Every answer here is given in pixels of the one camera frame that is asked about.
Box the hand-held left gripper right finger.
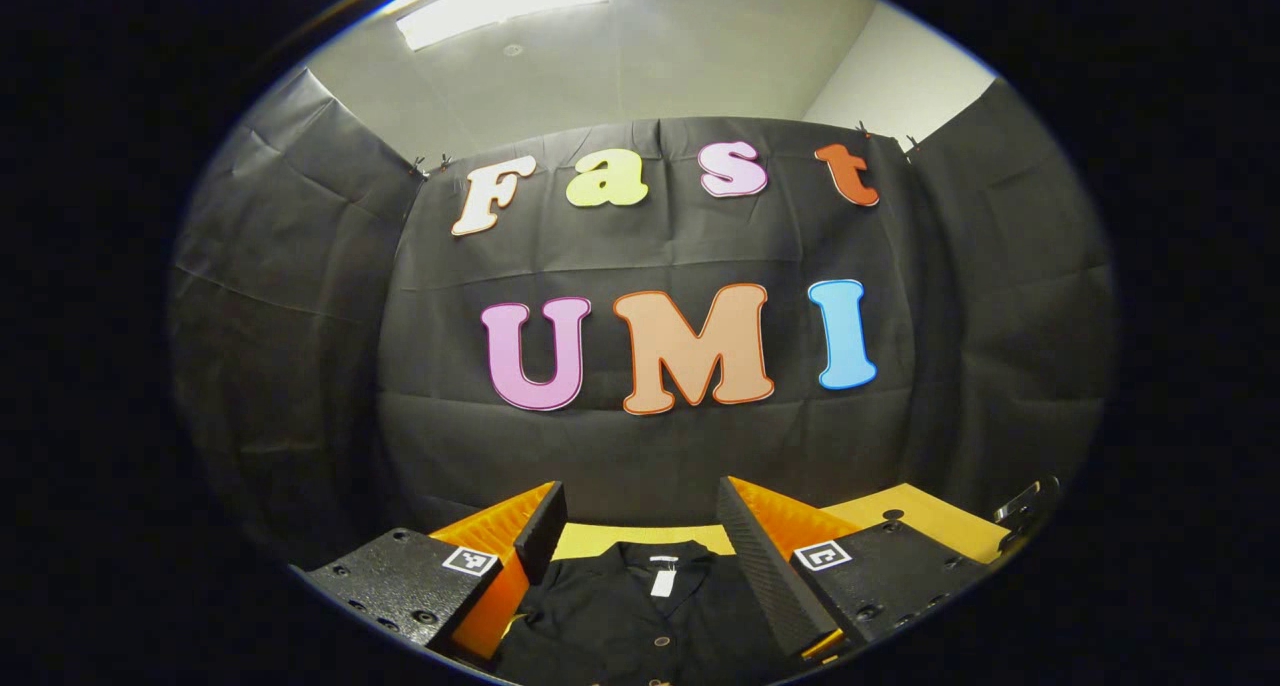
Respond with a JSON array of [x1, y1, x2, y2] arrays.
[[716, 476, 1006, 665]]

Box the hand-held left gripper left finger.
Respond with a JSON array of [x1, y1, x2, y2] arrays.
[[303, 481, 569, 665]]

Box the black shirt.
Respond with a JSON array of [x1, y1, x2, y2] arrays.
[[490, 540, 801, 686]]

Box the black backdrop cloth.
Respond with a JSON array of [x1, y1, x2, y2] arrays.
[[168, 66, 1119, 567]]

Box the ceiling light panel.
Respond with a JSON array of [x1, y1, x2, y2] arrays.
[[395, 0, 613, 52]]

